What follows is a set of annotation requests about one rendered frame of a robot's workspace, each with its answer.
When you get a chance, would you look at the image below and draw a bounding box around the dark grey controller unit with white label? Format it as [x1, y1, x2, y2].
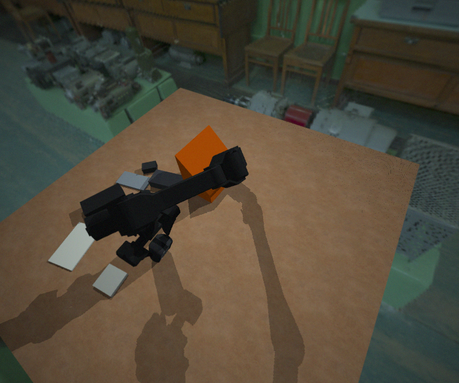
[149, 234, 173, 263]

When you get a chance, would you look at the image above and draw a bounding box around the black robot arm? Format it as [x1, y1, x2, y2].
[84, 146, 249, 241]

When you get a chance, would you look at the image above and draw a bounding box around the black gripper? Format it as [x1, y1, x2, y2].
[116, 205, 180, 267]

